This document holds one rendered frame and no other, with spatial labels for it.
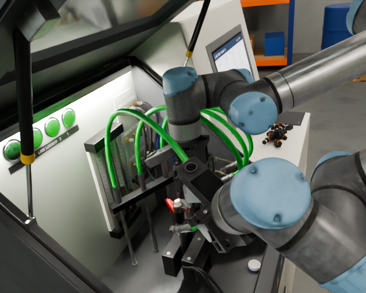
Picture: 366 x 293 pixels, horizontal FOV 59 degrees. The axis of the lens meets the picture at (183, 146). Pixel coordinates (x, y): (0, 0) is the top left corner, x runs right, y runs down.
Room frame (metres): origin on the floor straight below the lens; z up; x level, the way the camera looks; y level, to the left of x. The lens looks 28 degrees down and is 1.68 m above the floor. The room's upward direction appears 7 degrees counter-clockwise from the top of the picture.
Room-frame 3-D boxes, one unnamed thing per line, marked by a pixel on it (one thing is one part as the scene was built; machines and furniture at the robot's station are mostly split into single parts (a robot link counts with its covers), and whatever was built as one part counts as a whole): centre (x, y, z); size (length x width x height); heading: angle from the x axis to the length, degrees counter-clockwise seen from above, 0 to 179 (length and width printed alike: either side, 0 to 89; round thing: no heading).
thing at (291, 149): (1.25, -0.42, 0.96); 0.70 x 0.22 x 0.03; 153
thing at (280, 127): (1.28, -0.43, 1.01); 0.23 x 0.11 x 0.06; 153
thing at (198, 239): (0.80, -0.02, 0.91); 0.34 x 0.10 x 0.15; 153
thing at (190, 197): (0.65, -0.01, 1.18); 0.06 x 0.03 x 0.09; 63
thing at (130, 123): (1.03, 0.16, 1.20); 0.13 x 0.03 x 0.31; 153
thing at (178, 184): (0.66, 0.02, 1.23); 0.05 x 0.02 x 0.09; 153
